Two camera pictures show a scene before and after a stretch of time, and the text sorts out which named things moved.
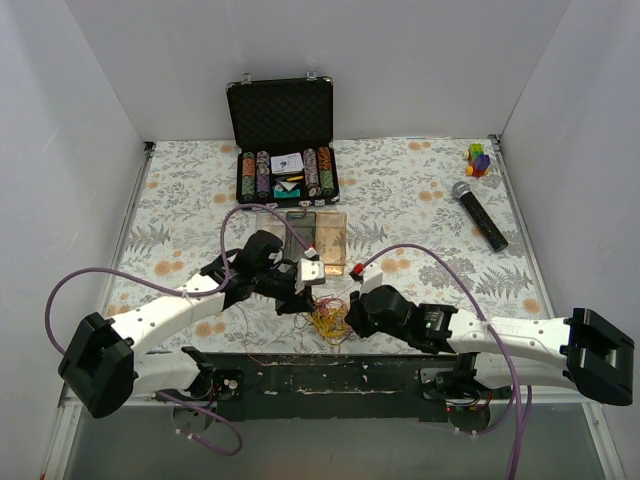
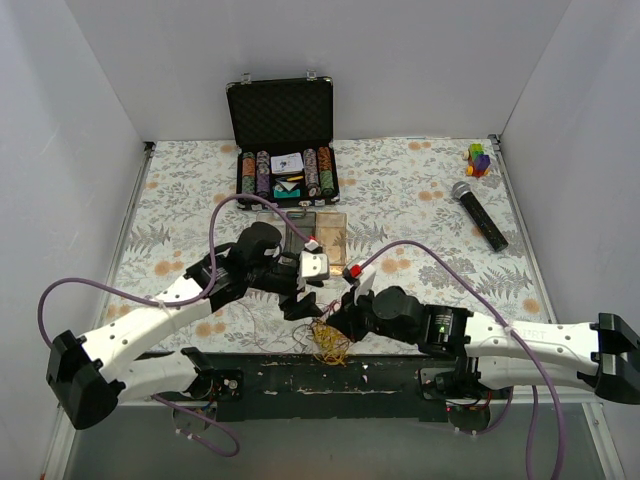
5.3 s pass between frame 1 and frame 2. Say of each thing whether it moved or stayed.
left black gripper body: stayed
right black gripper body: stayed
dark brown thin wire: moved
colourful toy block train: stayed
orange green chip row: stayed
